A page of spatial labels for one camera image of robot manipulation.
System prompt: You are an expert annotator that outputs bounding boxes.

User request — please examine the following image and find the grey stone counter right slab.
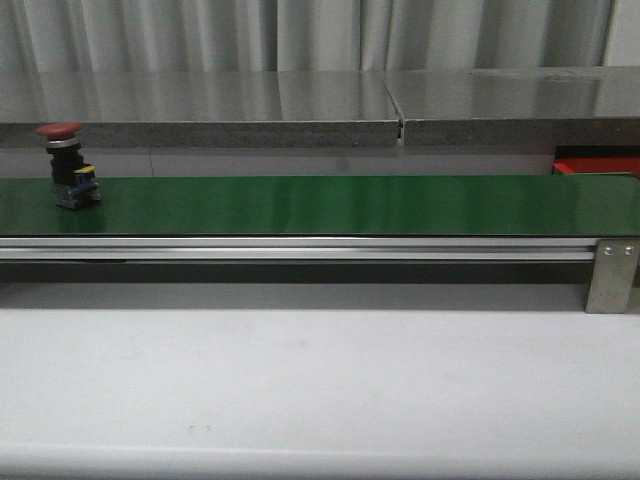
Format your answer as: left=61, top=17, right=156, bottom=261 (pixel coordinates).
left=385, top=66, right=639, bottom=148

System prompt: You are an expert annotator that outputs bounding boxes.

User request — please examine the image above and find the grey stone counter slab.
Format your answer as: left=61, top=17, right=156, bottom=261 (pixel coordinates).
left=385, top=66, right=639, bottom=148
left=1, top=72, right=400, bottom=149

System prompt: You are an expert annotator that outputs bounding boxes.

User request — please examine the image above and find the grey stone counter left slab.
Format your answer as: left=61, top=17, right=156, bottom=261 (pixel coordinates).
left=1, top=72, right=400, bottom=149

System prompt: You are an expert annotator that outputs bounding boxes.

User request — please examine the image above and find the green conveyor belt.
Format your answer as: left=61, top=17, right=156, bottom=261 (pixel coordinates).
left=1, top=174, right=639, bottom=238

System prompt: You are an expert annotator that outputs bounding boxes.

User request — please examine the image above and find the red plastic tray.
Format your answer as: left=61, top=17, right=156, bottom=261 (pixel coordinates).
left=553, top=156, right=640, bottom=176

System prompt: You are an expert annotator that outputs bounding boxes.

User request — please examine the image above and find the grey pleated curtain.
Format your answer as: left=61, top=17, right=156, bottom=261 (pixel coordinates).
left=1, top=1, right=614, bottom=72

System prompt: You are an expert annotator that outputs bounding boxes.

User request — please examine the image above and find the steel conveyor support bracket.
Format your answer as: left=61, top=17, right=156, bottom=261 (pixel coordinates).
left=585, top=239, right=639, bottom=314

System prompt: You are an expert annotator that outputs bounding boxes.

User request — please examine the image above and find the aluminium conveyor frame rail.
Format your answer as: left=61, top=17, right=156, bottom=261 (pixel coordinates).
left=1, top=236, right=598, bottom=261

